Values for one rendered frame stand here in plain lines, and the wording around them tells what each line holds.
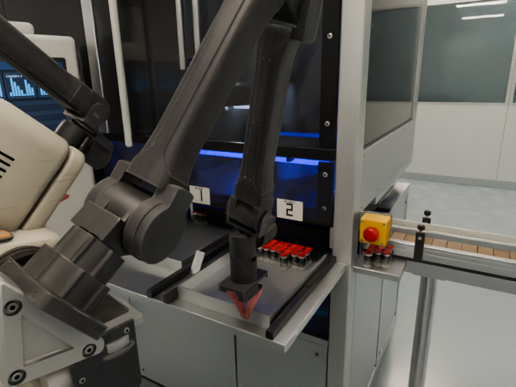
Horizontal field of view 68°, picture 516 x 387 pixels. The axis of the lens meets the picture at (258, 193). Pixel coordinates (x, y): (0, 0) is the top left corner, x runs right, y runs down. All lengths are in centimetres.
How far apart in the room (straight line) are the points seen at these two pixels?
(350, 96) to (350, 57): 9
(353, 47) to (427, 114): 465
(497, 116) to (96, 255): 539
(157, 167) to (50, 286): 17
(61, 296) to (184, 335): 127
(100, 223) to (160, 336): 137
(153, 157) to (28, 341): 23
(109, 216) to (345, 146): 73
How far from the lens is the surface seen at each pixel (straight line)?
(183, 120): 48
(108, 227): 46
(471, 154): 569
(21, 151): 55
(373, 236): 107
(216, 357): 164
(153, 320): 178
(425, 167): 576
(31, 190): 56
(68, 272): 44
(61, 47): 153
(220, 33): 52
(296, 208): 115
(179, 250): 126
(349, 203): 109
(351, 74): 104
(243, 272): 81
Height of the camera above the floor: 140
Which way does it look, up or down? 17 degrees down
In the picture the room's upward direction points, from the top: 1 degrees counter-clockwise
